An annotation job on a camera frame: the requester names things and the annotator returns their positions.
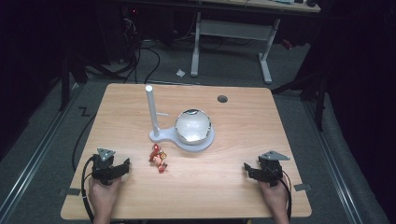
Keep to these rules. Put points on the white-framed wooden desk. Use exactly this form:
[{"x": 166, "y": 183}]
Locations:
[{"x": 233, "y": 29}]

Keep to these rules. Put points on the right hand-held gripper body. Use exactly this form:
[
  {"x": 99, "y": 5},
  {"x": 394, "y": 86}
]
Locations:
[{"x": 269, "y": 169}]

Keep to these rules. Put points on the grey tape piece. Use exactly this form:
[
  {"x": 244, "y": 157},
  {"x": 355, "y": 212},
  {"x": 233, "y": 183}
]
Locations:
[
  {"x": 302, "y": 187},
  {"x": 73, "y": 191}
]

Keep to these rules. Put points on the white bowl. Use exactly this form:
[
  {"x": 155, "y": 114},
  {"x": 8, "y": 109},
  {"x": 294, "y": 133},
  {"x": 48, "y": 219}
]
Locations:
[{"x": 193, "y": 126}]

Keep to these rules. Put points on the metal floor rail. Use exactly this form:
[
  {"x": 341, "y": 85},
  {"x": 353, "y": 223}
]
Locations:
[
  {"x": 334, "y": 168},
  {"x": 34, "y": 161}
]

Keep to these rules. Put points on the person's left hand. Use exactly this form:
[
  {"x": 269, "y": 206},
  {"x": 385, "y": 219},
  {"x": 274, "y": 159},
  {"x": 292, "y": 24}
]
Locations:
[{"x": 102, "y": 194}]

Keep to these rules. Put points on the crumpled white paper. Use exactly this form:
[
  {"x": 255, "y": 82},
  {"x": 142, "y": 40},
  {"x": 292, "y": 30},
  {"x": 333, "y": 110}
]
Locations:
[{"x": 180, "y": 73}]

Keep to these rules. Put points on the person's right hand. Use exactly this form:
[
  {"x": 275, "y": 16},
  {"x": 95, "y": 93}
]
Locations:
[{"x": 275, "y": 197}]

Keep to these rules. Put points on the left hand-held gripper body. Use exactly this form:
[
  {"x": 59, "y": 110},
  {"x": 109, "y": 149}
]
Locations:
[{"x": 104, "y": 169}]

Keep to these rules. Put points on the white stand with pole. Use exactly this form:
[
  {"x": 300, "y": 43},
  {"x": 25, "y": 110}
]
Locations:
[{"x": 153, "y": 109}]

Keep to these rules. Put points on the black metal stand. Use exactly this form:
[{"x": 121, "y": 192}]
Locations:
[
  {"x": 320, "y": 99},
  {"x": 64, "y": 84}
]

